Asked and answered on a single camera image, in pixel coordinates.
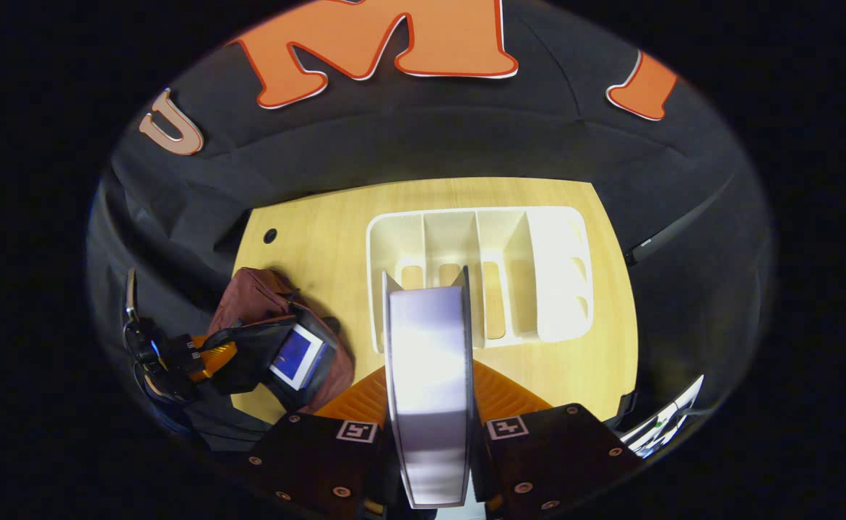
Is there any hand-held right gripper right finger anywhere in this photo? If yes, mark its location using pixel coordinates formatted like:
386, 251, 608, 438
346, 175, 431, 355
470, 361, 644, 517

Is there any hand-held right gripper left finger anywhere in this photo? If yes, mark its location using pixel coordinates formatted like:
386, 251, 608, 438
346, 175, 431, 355
238, 365, 394, 520

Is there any maroon schoolbag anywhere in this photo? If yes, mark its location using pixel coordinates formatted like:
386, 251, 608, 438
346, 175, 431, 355
206, 267, 357, 416

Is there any blue spine book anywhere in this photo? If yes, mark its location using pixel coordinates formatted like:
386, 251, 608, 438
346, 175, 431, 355
269, 324, 329, 392

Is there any grey cover book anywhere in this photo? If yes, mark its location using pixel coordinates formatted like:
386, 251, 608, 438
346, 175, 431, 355
381, 266, 475, 510

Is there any white plastic bookshelf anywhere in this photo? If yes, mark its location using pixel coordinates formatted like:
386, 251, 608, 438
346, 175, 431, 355
365, 206, 595, 355

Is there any dark rod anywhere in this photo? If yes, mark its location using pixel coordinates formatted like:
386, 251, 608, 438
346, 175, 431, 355
623, 184, 738, 267

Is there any black backdrop cloth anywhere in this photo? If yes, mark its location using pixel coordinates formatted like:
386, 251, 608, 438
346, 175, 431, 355
87, 0, 774, 449

